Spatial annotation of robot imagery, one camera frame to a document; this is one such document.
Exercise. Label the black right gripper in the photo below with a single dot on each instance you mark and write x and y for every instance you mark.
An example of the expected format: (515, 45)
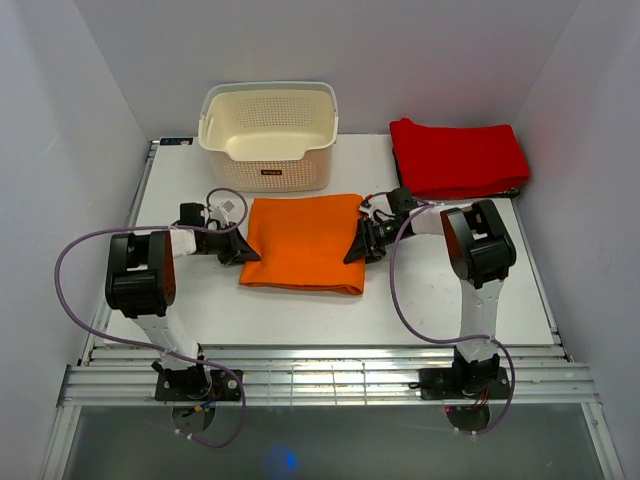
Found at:
(365, 245)

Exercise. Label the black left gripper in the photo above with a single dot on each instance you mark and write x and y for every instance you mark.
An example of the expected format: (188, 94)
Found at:
(239, 251)

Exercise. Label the orange trousers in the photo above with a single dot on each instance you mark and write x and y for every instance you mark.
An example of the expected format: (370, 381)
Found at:
(302, 243)

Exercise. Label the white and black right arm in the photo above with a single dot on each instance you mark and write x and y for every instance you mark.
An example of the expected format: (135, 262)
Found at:
(481, 254)

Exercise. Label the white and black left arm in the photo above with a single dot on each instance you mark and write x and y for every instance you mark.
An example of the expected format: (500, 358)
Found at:
(141, 285)

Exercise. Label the folded red trousers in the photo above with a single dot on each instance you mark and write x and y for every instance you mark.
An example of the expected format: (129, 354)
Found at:
(448, 163)

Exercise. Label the cream perforated plastic basket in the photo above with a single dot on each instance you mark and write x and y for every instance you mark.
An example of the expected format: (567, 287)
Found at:
(271, 136)

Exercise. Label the small black label device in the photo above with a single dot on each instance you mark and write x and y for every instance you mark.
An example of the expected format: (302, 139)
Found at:
(176, 141)

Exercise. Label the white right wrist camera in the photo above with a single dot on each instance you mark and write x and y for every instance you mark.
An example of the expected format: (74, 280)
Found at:
(368, 209)

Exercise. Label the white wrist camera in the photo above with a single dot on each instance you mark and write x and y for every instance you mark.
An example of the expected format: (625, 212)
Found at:
(368, 209)
(219, 216)

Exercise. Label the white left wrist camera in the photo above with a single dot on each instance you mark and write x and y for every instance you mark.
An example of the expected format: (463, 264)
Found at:
(219, 216)

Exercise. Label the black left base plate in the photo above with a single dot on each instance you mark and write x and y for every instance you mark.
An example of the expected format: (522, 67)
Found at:
(196, 385)

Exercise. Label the aluminium rail frame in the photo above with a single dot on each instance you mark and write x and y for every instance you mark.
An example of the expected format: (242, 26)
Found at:
(313, 374)

